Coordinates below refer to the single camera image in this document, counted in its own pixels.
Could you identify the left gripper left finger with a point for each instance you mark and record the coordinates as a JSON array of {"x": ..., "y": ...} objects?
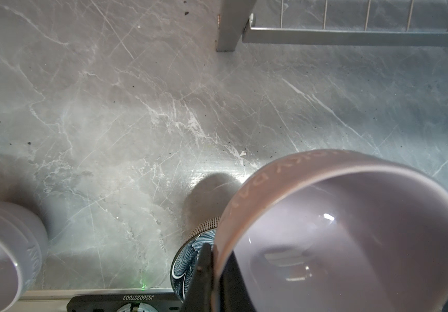
[{"x": 198, "y": 296}]

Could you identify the dark blue patterned bowl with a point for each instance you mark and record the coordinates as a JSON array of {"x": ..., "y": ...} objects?
[{"x": 185, "y": 262}]

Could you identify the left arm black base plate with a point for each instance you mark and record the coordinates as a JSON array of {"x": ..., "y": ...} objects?
[{"x": 145, "y": 301}]

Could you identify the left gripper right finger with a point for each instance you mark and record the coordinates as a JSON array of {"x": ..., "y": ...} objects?
[{"x": 233, "y": 293}]

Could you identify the stainless steel dish rack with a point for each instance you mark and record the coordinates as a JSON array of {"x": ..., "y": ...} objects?
[{"x": 333, "y": 23}]

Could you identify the lilac bowl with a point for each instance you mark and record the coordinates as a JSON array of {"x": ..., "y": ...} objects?
[
  {"x": 23, "y": 248},
  {"x": 336, "y": 230}
]

